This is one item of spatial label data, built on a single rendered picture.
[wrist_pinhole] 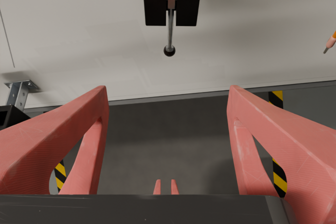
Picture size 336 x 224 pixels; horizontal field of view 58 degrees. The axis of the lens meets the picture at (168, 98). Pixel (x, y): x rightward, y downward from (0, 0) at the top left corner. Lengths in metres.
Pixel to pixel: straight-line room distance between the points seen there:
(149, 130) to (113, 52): 1.07
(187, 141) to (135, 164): 0.29
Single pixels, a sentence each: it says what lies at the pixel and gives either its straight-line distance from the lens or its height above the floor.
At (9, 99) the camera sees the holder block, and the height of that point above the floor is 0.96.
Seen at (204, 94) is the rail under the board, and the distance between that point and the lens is 0.53.
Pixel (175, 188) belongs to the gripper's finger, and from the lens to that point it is 0.27.
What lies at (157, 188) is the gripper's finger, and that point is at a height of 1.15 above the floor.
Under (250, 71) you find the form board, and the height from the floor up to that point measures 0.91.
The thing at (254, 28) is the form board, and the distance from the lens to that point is 0.41.
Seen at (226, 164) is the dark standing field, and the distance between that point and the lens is 1.50.
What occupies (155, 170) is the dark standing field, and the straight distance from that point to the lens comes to 1.55.
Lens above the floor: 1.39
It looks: 76 degrees down
